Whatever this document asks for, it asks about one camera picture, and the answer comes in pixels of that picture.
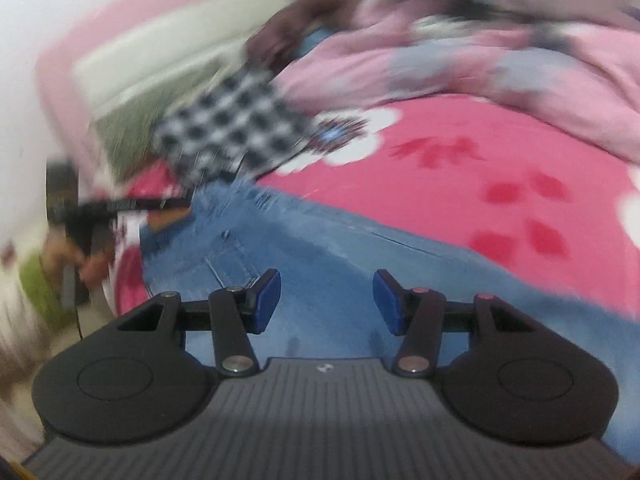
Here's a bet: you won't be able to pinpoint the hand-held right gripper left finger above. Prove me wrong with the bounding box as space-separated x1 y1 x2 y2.
117 268 283 377

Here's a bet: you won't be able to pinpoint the person's left hand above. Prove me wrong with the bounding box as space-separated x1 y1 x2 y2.
42 240 117 294

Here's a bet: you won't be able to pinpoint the pink floral bed sheet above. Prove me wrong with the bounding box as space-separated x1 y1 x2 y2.
102 92 640 321

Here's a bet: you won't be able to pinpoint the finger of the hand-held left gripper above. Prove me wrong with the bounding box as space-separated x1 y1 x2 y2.
114 196 193 215

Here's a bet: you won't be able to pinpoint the pink grey floral duvet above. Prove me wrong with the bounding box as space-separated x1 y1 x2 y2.
275 0 640 163

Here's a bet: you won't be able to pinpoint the green cloth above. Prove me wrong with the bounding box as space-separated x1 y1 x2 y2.
19 252 68 333

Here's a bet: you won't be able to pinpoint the light blue cloth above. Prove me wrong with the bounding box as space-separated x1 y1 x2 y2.
297 25 333 58

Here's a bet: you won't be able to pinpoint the black white plaid shirt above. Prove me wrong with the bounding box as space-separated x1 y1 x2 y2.
152 67 321 186

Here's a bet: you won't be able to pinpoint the blue denim jeans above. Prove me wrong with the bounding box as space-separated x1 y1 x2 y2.
140 180 640 466

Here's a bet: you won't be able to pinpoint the black cable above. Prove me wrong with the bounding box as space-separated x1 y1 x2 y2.
74 280 87 343

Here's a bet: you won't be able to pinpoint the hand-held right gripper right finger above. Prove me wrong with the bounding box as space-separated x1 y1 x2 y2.
373 268 536 378

